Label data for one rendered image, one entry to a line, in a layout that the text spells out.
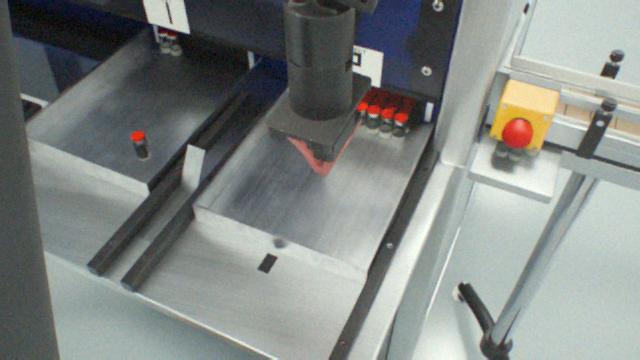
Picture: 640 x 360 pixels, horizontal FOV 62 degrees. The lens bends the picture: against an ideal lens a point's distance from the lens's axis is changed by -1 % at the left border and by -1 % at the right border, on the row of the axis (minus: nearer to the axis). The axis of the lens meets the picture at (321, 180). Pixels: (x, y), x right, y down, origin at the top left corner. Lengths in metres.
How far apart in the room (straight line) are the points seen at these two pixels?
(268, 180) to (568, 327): 1.22
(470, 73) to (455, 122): 0.09
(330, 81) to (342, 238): 0.34
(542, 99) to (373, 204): 0.27
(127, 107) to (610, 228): 1.66
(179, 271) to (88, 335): 1.07
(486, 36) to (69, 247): 0.62
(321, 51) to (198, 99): 0.58
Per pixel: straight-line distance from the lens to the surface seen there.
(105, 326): 1.80
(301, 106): 0.48
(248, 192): 0.82
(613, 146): 0.94
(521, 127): 0.76
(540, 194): 0.88
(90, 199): 0.87
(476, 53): 0.74
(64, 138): 0.99
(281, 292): 0.71
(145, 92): 1.03
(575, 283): 1.93
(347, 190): 0.81
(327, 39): 0.43
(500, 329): 1.49
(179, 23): 0.96
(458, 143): 0.84
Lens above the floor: 1.49
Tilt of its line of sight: 48 degrees down
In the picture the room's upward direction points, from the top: straight up
